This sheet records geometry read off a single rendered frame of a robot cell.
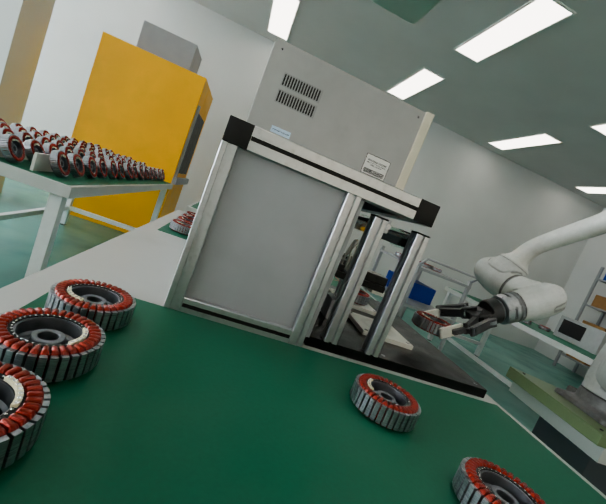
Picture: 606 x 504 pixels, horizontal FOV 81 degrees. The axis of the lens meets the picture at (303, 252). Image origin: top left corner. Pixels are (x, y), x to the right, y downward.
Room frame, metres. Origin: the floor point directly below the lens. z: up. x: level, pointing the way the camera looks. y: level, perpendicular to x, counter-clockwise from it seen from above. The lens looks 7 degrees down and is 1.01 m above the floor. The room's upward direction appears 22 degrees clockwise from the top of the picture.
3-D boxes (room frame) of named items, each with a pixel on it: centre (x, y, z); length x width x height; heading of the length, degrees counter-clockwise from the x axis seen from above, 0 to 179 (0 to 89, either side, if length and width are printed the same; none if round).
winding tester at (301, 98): (1.02, 0.07, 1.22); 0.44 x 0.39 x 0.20; 13
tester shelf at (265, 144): (1.01, 0.07, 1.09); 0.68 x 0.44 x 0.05; 13
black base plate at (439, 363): (1.08, -0.23, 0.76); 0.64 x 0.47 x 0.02; 13
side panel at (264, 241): (0.68, 0.07, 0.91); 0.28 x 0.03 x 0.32; 103
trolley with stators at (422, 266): (3.71, -1.21, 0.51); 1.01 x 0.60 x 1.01; 13
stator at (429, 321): (1.00, -0.42, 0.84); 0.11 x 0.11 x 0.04
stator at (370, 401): (0.56, -0.21, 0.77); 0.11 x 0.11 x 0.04
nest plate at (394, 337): (0.97, -0.27, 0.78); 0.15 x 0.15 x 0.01; 13
